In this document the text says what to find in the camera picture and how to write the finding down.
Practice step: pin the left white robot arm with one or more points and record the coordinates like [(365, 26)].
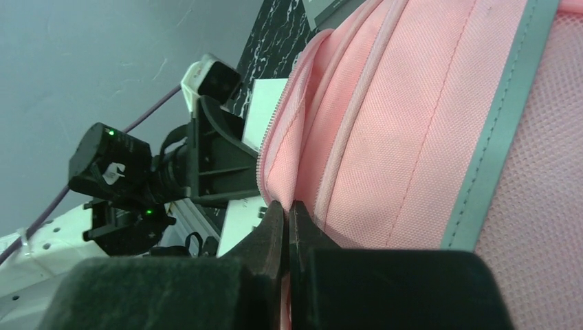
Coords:
[(31, 276)]

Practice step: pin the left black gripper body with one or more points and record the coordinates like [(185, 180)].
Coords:
[(129, 185)]

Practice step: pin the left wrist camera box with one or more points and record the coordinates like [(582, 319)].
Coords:
[(211, 77)]

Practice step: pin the pink student backpack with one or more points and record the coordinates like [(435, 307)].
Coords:
[(445, 124)]

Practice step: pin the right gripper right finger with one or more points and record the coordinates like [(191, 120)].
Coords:
[(335, 288)]

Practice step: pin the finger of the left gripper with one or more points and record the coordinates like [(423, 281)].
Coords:
[(221, 167)]

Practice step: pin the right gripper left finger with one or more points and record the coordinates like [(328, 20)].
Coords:
[(240, 290)]

